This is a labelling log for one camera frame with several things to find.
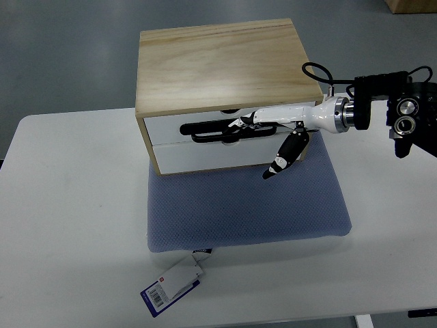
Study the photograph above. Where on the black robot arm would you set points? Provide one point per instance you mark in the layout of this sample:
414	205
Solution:
410	99

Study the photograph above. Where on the white table leg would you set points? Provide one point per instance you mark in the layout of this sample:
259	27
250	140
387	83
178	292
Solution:
364	321

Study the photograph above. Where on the white blue product tag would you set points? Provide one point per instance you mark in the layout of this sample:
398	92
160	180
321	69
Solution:
175	283

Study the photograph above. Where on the black drawer handle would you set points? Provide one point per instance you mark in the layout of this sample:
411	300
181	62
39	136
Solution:
205	129

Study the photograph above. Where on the black table bracket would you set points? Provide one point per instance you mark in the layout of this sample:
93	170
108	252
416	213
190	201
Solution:
422	313

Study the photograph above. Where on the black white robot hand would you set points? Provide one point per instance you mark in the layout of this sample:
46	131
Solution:
293	114

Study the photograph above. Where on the brown cardboard box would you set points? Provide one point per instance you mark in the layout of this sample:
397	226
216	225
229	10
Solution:
412	6

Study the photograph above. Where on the blue mesh cushion mat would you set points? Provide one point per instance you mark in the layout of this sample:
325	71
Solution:
206	210

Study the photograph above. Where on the wooden drawer cabinet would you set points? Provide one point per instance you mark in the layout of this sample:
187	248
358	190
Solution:
220	67

